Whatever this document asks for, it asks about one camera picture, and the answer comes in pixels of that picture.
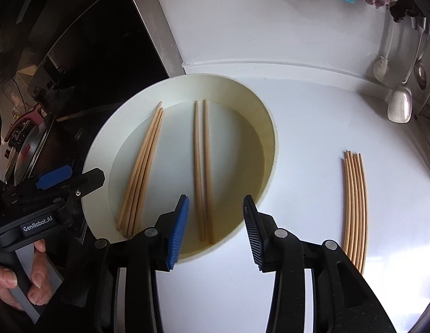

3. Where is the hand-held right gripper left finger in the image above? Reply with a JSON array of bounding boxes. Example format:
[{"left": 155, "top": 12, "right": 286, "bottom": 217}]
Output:
[{"left": 93, "top": 194, "right": 191, "bottom": 333}]

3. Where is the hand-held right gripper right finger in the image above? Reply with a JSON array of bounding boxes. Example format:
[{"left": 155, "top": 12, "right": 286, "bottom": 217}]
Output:
[{"left": 243, "top": 195, "right": 397, "bottom": 333}]

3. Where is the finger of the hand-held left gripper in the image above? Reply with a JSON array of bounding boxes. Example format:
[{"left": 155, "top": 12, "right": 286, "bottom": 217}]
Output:
[
  {"left": 60, "top": 167, "right": 106, "bottom": 216},
  {"left": 2, "top": 166, "right": 73, "bottom": 209}
]

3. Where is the pile of wooden chopsticks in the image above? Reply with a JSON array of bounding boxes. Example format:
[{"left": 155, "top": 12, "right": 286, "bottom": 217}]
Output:
[{"left": 341, "top": 150, "right": 370, "bottom": 274}]

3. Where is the white round bowl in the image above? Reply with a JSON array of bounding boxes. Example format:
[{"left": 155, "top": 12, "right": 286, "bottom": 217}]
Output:
[{"left": 81, "top": 73, "right": 279, "bottom": 261}]

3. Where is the person's left hand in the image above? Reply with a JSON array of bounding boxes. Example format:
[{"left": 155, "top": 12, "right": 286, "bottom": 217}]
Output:
[{"left": 0, "top": 241, "right": 51, "bottom": 311}]

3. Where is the dark cooking pot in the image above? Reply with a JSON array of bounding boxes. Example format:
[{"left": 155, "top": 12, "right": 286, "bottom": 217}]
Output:
[{"left": 14, "top": 118, "right": 84, "bottom": 216}]

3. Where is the steel trim strip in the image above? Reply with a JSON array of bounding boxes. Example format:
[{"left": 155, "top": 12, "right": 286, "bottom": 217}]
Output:
[{"left": 121, "top": 0, "right": 186, "bottom": 77}]

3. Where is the metal spatula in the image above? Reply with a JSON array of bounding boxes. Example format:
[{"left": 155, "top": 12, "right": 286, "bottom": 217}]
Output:
[{"left": 387, "top": 17, "right": 427, "bottom": 123}]

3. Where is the white dish brush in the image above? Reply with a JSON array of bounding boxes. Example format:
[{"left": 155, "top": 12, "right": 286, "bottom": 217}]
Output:
[{"left": 372, "top": 21, "right": 396, "bottom": 82}]

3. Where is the metal ladle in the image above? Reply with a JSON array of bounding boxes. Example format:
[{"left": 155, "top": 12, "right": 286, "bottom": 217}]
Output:
[{"left": 413, "top": 21, "right": 428, "bottom": 91}]

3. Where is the dark cloth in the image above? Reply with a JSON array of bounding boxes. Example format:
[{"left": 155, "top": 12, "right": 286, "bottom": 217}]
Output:
[{"left": 388, "top": 0, "right": 423, "bottom": 23}]

